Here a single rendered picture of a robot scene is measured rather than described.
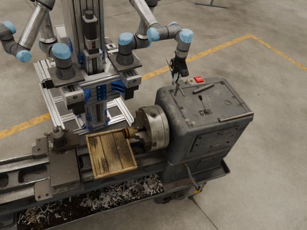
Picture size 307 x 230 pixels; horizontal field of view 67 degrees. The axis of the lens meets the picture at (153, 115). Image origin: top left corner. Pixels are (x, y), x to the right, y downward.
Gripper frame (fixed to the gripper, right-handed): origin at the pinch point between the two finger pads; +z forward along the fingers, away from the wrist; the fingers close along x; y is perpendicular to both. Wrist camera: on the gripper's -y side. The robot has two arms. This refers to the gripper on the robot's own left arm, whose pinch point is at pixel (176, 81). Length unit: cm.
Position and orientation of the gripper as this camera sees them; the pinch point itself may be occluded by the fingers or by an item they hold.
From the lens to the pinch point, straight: 158.0
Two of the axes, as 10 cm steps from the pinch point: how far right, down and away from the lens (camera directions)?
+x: -9.3, 2.0, -3.2
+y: -3.6, -7.4, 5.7
